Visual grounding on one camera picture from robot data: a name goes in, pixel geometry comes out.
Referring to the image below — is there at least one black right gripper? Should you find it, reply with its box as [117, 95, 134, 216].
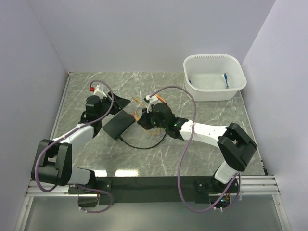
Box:
[138, 106, 168, 130]

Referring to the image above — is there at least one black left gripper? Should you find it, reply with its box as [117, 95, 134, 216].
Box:
[97, 91, 130, 120]

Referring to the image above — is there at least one orange ethernet cable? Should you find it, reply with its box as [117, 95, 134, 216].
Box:
[132, 94, 169, 136]

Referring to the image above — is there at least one black network switch box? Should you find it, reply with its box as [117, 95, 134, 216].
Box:
[103, 110, 135, 140]

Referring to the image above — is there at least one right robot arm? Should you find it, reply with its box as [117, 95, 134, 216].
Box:
[138, 103, 257, 192]

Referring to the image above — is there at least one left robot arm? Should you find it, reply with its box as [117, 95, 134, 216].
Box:
[31, 92, 130, 193]

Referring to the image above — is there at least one white plastic basin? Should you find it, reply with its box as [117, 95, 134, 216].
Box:
[183, 54, 247, 102]

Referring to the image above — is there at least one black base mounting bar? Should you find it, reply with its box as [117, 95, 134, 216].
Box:
[67, 176, 241, 208]

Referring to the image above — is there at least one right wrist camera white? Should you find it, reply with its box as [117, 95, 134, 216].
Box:
[144, 95, 159, 112]

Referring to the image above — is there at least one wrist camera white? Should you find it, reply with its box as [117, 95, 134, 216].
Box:
[144, 95, 159, 112]
[89, 83, 106, 98]

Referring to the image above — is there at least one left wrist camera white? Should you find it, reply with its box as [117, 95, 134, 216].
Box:
[89, 83, 106, 98]

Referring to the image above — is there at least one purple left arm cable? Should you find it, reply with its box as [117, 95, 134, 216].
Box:
[35, 80, 114, 214]

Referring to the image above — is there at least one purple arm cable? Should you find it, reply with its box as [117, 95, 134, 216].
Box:
[35, 80, 114, 214]
[149, 86, 241, 213]

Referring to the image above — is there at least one black power cable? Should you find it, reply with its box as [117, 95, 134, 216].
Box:
[118, 131, 167, 150]

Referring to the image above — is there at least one blue ethernet cable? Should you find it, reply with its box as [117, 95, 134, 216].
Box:
[188, 73, 231, 89]

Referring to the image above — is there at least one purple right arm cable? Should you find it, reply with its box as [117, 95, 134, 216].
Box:
[149, 86, 241, 213]

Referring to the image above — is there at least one aluminium frame rail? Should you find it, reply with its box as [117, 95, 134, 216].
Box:
[26, 176, 280, 197]

